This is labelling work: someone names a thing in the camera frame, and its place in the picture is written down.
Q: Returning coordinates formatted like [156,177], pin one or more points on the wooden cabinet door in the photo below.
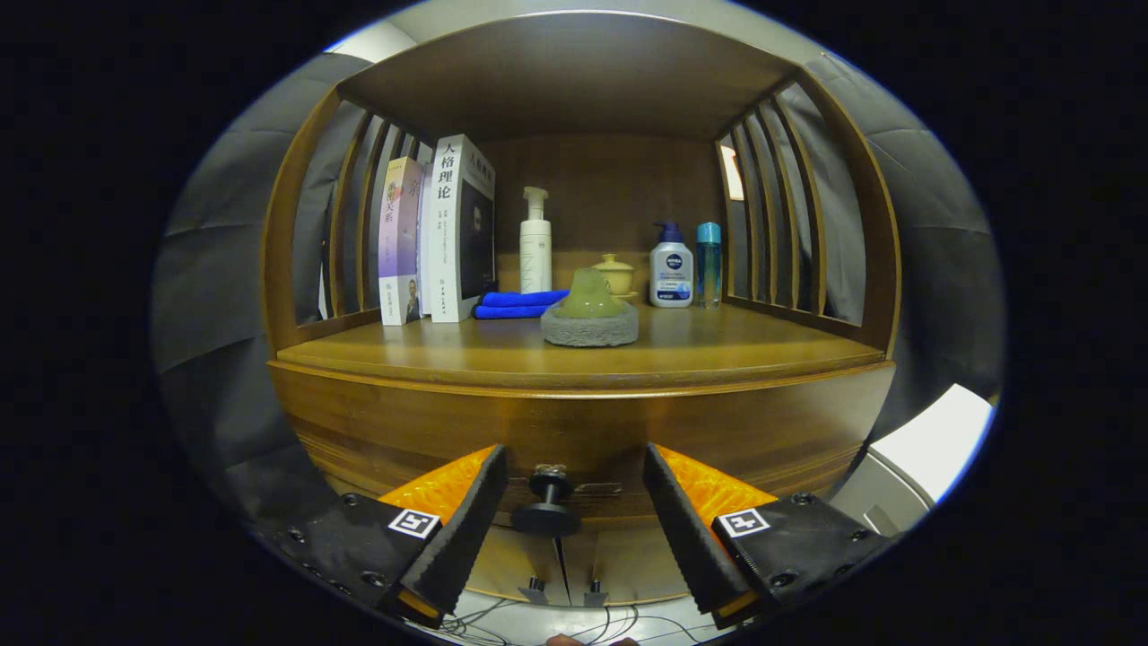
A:
[511,565]
[628,556]

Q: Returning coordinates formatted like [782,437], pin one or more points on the white box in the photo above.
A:
[937,440]

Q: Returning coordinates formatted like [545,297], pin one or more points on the white book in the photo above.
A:
[448,233]

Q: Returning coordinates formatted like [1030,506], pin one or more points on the white lotion bottle blue cap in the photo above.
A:
[671,269]

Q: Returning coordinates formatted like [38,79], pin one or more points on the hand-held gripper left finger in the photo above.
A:
[462,538]

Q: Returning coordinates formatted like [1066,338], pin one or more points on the wooden cabinet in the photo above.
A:
[601,188]

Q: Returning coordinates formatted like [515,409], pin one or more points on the clear blue bottle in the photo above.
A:
[708,265]

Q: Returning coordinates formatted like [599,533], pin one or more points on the purple book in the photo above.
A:
[399,242]

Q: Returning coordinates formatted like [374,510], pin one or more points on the white pump bottle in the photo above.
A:
[535,256]

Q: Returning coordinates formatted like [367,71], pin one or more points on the wooden drawer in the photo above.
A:
[583,426]

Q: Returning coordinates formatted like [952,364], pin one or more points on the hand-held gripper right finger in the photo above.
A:
[689,547]

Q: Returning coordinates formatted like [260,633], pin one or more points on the wooden countertop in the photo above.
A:
[717,350]

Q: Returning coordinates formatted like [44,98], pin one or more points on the blue folded cloth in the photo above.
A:
[511,301]

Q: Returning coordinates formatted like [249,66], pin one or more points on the yellow lidded tea cup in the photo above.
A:
[617,274]

